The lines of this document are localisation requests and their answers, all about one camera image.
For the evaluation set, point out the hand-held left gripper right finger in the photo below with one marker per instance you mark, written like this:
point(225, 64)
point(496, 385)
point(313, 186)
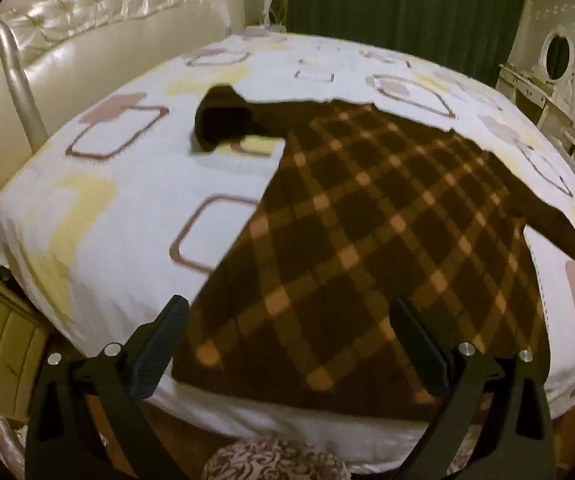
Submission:
point(420, 345)

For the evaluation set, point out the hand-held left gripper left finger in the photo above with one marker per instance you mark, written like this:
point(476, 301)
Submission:
point(160, 345)

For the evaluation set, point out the brown plaid sweater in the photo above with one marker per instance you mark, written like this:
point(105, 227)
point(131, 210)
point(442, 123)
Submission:
point(367, 235)

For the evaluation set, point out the cream nightstand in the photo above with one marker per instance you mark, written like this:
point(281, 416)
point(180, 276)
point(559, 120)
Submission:
point(2, 340)

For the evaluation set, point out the person's patterned clothing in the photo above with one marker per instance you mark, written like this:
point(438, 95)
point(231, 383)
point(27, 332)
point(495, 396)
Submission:
point(272, 462)

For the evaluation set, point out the bed with patterned white sheet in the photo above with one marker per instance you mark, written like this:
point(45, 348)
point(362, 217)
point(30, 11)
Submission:
point(117, 185)

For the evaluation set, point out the white dressing table with mirror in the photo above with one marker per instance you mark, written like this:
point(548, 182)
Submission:
point(522, 85)

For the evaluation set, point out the cream tufted leather headboard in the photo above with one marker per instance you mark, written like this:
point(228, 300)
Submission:
point(67, 35)

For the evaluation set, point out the green curtain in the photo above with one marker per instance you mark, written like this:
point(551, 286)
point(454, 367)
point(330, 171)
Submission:
point(392, 0)

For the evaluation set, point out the small white bedside item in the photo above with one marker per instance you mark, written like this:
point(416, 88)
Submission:
point(270, 10)

